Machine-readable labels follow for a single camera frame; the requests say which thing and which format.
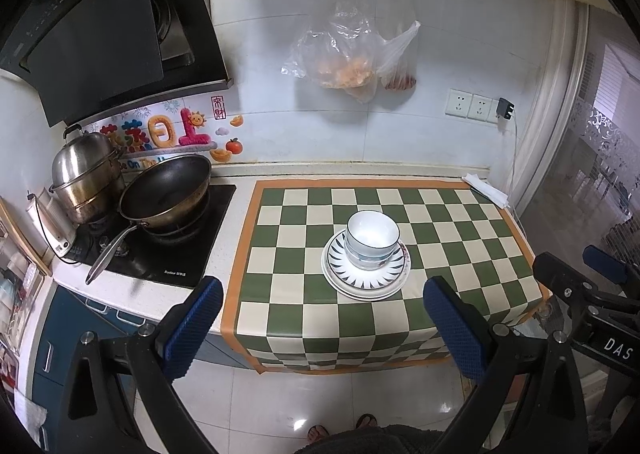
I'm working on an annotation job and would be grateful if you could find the blue leaf pattern plate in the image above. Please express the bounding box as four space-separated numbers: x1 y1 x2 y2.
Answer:
325 230 407 291

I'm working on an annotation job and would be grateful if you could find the floral white plate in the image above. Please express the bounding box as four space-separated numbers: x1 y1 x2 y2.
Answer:
321 234 412 299

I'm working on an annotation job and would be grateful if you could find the black glass stove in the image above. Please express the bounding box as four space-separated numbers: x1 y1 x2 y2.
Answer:
75 183 237 291

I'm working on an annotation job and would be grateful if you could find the large clear plastic bag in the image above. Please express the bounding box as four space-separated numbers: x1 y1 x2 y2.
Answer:
281 0 381 104

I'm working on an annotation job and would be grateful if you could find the white electric kettle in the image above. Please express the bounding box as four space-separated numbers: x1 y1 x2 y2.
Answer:
26 189 78 259

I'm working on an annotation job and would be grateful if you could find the blue kitchen cabinet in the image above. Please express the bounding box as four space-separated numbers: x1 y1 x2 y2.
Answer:
30 284 241 435

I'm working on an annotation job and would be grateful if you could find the folded white cloth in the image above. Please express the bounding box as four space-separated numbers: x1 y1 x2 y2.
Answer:
461 173 511 209

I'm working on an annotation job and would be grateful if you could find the black wok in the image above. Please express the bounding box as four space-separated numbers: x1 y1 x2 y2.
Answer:
85 154 213 285

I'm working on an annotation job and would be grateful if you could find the green checkered table mat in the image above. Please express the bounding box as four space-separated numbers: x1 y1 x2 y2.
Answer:
221 178 551 375

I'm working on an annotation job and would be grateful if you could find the colourful wall sticker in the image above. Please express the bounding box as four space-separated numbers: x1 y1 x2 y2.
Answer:
97 94 246 169

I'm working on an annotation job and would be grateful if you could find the black range hood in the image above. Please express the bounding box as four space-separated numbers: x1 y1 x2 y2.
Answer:
0 0 235 129

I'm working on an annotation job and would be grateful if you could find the white charger cable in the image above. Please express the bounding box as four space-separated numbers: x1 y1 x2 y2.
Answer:
500 118 522 215

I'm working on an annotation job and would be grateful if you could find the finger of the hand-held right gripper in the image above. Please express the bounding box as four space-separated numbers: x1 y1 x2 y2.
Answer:
582 245 629 287
532 253 597 335

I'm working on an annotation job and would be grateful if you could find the white wall socket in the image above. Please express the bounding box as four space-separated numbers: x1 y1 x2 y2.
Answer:
445 88 473 119
469 94 494 123

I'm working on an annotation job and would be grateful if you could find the sliding glass door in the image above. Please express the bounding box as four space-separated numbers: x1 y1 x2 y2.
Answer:
515 0 640 385

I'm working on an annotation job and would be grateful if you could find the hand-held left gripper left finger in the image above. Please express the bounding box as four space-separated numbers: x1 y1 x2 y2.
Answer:
37 276 224 454

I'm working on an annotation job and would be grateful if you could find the dark rimmed white bowl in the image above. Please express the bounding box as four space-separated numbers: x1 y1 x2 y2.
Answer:
346 210 401 255

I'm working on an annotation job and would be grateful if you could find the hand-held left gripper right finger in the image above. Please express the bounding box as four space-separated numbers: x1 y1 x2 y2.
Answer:
423 276 608 454

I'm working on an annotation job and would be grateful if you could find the stainless steel pot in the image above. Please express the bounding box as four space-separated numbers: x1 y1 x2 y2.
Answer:
50 126 128 225

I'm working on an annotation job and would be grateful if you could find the dark fuzzy robe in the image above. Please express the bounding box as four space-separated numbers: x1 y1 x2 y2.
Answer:
305 424 451 454

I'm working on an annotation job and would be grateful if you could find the plain white bowl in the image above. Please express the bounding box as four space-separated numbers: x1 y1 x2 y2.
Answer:
345 239 401 263

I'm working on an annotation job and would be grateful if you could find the small clear plastic bag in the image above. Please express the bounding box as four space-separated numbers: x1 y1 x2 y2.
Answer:
377 0 422 92

